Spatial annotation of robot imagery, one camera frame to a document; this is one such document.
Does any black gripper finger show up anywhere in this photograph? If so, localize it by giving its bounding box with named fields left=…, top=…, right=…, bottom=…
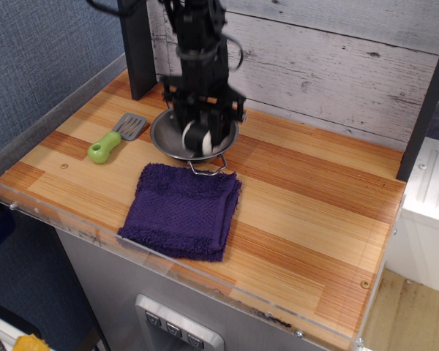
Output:
left=210, top=107, right=241, bottom=146
left=172, top=98, right=205, bottom=128

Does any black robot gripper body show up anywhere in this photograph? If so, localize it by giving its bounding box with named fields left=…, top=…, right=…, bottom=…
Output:
left=161, top=50, right=247, bottom=122

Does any black and white sushi roll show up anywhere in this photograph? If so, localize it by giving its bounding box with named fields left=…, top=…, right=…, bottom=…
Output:
left=182, top=121, right=224, bottom=156

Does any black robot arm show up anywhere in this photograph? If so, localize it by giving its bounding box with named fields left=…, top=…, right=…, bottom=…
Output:
left=162, top=1, right=246, bottom=156

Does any purple folded towel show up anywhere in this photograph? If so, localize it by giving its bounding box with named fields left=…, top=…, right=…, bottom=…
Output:
left=118, top=164, right=241, bottom=262

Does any clear acrylic edge guard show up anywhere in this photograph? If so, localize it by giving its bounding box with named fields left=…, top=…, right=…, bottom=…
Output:
left=0, top=73, right=405, bottom=350

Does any silver cabinet with buttons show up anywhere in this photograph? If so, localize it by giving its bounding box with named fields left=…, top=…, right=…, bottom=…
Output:
left=58, top=230, right=354, bottom=350

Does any white aluminium side unit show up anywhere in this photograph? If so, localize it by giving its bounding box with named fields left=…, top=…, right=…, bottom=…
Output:
left=386, top=137, right=439, bottom=291

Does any yellow object at corner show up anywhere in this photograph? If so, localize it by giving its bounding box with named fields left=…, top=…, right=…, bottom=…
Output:
left=12, top=334, right=50, bottom=351

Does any stainless steel bowl with handles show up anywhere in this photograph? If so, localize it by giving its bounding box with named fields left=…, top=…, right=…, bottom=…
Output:
left=150, top=108, right=239, bottom=176

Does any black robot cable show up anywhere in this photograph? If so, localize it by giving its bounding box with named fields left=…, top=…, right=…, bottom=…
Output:
left=86, top=0, right=244, bottom=74

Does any green handled grey spatula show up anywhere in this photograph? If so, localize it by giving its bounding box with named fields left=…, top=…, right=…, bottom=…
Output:
left=87, top=113, right=147, bottom=165

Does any dark grey left post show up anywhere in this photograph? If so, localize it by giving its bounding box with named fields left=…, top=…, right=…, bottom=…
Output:
left=120, top=1, right=157, bottom=100

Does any dark grey post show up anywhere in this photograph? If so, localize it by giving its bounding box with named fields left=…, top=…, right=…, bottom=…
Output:
left=396, top=58, right=439, bottom=182
left=120, top=1, right=157, bottom=100

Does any dark grey right post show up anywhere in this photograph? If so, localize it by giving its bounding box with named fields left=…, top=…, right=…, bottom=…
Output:
left=396, top=58, right=439, bottom=182

